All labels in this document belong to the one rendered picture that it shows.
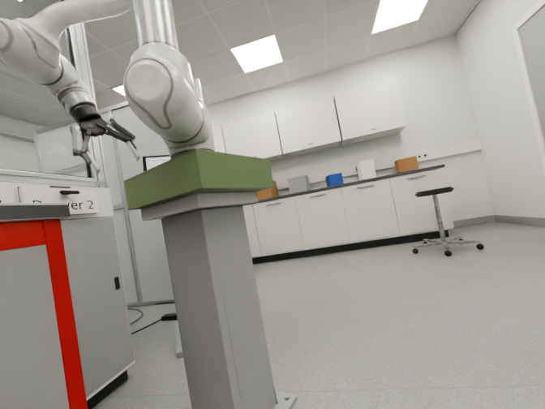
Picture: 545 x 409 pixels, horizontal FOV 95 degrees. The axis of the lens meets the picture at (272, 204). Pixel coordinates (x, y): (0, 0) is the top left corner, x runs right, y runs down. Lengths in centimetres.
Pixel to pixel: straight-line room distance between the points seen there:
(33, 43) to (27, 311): 68
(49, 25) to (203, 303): 88
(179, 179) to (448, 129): 428
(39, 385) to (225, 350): 42
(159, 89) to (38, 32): 42
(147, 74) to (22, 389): 61
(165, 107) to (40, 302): 45
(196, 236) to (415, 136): 402
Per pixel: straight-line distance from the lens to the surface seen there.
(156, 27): 84
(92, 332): 143
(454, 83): 488
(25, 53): 99
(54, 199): 133
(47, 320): 62
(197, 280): 83
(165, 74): 69
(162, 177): 76
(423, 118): 458
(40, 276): 61
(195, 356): 96
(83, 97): 109
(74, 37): 179
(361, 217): 348
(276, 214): 351
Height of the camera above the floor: 67
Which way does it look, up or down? 2 degrees up
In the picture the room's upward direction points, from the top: 10 degrees counter-clockwise
